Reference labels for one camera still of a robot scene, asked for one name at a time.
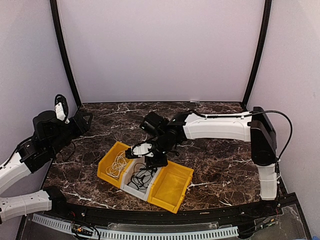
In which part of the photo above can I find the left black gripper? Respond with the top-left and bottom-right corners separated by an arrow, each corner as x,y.
48,112 -> 93,156

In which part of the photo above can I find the black cable tangle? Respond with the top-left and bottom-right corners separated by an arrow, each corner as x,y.
127,162 -> 160,191

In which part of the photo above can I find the white cable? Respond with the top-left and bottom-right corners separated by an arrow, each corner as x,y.
103,149 -> 131,180

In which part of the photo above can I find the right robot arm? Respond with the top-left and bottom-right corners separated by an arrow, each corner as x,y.
131,107 -> 289,217

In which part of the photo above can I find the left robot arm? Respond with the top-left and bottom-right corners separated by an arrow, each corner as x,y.
0,110 -> 93,223

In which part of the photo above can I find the right yellow plastic bin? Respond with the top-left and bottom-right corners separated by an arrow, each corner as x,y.
147,161 -> 194,214

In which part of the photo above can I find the yellow plastic bin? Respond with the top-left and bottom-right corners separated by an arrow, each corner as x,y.
147,161 -> 194,214
97,141 -> 133,189

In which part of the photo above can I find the white translucent plastic bin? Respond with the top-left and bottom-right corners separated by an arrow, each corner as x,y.
120,156 -> 162,202

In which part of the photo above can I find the left yellow plastic bin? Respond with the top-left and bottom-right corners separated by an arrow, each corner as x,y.
97,141 -> 133,189

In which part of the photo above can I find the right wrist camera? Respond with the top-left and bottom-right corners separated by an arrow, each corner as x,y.
124,142 -> 154,159

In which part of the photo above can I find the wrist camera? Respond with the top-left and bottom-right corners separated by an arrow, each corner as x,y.
54,94 -> 70,124
124,142 -> 154,159

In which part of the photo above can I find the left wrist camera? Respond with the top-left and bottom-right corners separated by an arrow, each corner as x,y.
54,94 -> 70,124

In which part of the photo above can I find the left black frame post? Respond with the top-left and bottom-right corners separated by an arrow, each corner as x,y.
49,0 -> 82,109

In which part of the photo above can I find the black frame post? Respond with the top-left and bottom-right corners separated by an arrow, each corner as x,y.
49,0 -> 82,109
241,0 -> 273,110

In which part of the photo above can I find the white slotted cable duct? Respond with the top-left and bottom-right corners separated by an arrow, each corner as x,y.
32,214 -> 239,240

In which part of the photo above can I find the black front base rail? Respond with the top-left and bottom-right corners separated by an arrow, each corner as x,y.
14,193 -> 313,240

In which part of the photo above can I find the right black frame post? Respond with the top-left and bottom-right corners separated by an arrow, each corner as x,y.
241,0 -> 273,110

